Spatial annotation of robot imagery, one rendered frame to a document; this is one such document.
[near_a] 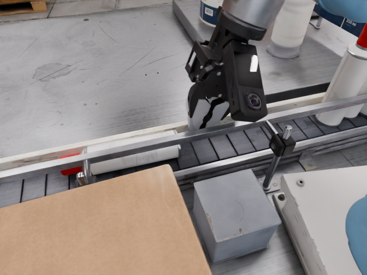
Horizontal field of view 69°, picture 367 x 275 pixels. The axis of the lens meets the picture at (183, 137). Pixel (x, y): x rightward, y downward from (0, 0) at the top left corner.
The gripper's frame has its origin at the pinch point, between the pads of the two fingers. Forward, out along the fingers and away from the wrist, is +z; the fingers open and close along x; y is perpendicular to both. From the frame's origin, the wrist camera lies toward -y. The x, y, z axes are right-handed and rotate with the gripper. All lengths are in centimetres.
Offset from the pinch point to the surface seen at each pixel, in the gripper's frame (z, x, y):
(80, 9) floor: 99, 2, 323
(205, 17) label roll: -5, -20, 53
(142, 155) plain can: 4.1, 9.8, -1.9
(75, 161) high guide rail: 3.4, 20.5, -3.9
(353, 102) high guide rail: -13.1, -25.9, -3.9
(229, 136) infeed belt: 1.6, -8.4, 1.2
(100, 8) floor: 91, -20, 318
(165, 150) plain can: 2.6, 6.0, -2.0
